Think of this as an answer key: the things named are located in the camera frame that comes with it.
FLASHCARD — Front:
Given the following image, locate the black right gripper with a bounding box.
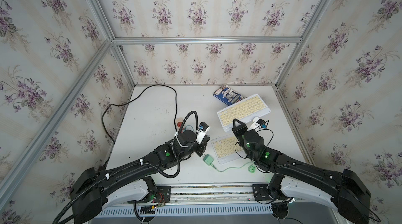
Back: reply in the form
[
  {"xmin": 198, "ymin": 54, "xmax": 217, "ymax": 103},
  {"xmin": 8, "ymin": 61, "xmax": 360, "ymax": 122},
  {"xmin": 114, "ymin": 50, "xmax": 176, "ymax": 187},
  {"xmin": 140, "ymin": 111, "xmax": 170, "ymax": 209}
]
[{"xmin": 235, "ymin": 117, "xmax": 255, "ymax": 159}]

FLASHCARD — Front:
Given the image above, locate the light green usb charger plug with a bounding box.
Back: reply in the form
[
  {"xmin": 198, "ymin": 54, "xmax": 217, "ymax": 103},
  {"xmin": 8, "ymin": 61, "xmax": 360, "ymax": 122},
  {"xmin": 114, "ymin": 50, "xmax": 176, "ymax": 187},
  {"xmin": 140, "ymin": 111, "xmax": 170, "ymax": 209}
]
[{"xmin": 203, "ymin": 154, "xmax": 214, "ymax": 166}]

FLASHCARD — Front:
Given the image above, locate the white keyboard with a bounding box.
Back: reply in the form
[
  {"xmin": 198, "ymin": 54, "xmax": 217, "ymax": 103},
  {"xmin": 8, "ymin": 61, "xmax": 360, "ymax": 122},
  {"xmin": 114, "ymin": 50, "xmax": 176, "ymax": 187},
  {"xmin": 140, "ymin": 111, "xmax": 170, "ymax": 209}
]
[
  {"xmin": 211, "ymin": 136, "xmax": 246, "ymax": 165},
  {"xmin": 217, "ymin": 94, "xmax": 271, "ymax": 132}
]

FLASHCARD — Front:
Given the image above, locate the light green usb cable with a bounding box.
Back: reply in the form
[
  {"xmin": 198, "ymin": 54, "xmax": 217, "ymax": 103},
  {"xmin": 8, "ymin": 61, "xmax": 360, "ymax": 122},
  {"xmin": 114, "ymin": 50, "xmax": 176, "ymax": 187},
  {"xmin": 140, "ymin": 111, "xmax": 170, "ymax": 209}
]
[{"xmin": 211, "ymin": 160, "xmax": 258, "ymax": 174}]

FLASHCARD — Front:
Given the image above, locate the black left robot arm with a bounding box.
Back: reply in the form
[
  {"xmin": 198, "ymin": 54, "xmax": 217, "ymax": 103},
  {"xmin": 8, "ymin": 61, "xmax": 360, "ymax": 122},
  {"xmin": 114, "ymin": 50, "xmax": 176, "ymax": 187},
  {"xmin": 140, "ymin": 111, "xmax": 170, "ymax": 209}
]
[{"xmin": 53, "ymin": 121, "xmax": 210, "ymax": 224}]

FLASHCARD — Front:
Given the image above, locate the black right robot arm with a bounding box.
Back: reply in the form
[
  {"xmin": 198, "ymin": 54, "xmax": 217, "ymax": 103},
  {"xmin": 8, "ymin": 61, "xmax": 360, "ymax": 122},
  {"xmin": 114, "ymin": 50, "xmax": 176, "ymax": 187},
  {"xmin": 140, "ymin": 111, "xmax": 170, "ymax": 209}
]
[{"xmin": 232, "ymin": 119, "xmax": 381, "ymax": 224}]

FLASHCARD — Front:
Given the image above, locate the blue treehouse book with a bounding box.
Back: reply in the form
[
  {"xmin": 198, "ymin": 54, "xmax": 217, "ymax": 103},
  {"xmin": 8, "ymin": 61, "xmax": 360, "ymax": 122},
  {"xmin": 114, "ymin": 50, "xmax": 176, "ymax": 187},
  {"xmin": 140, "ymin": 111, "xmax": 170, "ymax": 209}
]
[{"xmin": 213, "ymin": 85, "xmax": 245, "ymax": 106}]

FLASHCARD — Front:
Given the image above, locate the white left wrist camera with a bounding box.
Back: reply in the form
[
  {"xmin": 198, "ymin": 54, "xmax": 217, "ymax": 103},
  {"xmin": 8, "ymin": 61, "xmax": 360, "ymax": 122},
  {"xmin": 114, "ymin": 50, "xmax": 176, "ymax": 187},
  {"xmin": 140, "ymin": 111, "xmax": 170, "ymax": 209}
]
[{"xmin": 196, "ymin": 122, "xmax": 210, "ymax": 144}]

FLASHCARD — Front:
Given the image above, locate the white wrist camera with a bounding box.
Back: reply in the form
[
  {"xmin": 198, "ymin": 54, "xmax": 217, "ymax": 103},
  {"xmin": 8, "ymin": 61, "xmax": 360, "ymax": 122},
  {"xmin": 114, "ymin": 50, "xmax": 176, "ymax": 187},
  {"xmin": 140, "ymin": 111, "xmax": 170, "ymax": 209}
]
[
  {"xmin": 248, "ymin": 117, "xmax": 270, "ymax": 131},
  {"xmin": 196, "ymin": 122, "xmax": 210, "ymax": 144}
]

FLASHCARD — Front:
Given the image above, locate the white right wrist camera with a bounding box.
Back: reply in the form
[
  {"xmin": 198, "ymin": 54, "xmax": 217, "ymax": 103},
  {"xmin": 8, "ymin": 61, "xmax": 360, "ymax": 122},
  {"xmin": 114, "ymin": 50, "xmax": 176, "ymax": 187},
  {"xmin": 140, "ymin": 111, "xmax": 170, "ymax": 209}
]
[{"xmin": 248, "ymin": 117, "xmax": 270, "ymax": 131}]

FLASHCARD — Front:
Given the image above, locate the aluminium frame rail base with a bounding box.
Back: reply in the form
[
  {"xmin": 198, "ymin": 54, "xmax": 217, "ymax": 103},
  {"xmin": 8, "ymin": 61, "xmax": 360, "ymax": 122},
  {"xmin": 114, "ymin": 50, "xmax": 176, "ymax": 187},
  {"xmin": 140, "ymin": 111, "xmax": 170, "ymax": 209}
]
[{"xmin": 78, "ymin": 183, "xmax": 352, "ymax": 224}]

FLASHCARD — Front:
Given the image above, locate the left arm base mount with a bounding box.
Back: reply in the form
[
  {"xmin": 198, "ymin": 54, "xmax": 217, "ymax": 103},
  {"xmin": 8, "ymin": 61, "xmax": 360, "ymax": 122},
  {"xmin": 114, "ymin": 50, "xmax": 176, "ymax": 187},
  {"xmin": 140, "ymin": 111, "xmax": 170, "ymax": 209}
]
[{"xmin": 128, "ymin": 176, "xmax": 172, "ymax": 224}]

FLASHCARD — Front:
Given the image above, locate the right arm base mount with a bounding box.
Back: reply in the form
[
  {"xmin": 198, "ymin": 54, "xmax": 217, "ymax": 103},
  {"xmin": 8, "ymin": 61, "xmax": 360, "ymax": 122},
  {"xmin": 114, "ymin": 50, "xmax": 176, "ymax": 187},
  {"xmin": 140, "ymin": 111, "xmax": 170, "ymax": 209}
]
[{"xmin": 252, "ymin": 184, "xmax": 294, "ymax": 219}]

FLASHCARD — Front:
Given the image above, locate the black power cable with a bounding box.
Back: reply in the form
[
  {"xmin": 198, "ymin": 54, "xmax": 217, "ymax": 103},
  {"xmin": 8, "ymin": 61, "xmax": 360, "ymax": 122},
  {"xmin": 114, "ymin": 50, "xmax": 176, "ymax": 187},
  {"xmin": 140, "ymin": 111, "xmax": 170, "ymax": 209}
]
[{"xmin": 101, "ymin": 84, "xmax": 179, "ymax": 144}]

